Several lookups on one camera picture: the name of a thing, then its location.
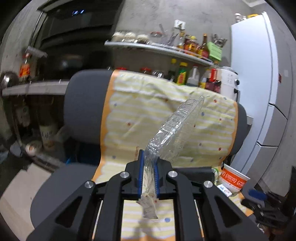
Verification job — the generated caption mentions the grey office chair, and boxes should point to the grey office chair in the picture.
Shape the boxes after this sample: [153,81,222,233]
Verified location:
[30,69,248,229]

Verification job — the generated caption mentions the clear plastic clamshell container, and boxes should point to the clear plastic clamshell container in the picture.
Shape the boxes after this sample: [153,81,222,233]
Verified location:
[137,96,205,219]

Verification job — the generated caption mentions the white refrigerator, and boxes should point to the white refrigerator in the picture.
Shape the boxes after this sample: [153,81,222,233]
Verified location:
[231,11,292,185]

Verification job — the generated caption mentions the black plastic tray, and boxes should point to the black plastic tray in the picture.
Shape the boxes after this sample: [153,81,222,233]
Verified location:
[174,167,215,184]

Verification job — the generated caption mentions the white blue milk carton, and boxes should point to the white blue milk carton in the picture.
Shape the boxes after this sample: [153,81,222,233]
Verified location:
[217,184,232,197]

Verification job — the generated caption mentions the green tea bottle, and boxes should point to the green tea bottle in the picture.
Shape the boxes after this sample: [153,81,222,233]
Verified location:
[211,167,219,185]

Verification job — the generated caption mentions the white vinegar jug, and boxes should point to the white vinegar jug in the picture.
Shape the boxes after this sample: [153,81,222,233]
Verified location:
[186,65,200,86]

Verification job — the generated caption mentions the black range hood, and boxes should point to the black range hood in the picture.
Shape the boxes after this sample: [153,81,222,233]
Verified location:
[34,1,124,81]

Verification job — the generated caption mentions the orange white paper bowl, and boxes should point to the orange white paper bowl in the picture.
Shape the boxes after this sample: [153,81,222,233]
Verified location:
[219,164,250,193]

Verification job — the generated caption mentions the yellow striped orange-edged cloth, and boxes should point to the yellow striped orange-edged cloth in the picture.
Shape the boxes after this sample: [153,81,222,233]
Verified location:
[91,69,254,241]

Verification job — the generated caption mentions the green plastic basket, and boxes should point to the green plastic basket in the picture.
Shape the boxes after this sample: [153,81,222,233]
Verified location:
[207,42,222,61]

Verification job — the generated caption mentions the white air fryer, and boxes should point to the white air fryer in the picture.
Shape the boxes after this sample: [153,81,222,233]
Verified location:
[216,66,240,101]

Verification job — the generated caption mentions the curved metal spice shelf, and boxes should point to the curved metal spice shelf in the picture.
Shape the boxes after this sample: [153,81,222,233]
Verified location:
[104,41,214,66]

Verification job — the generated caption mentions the yellow cap sauce bottle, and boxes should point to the yellow cap sauce bottle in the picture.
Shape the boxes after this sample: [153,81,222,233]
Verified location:
[176,62,188,85]

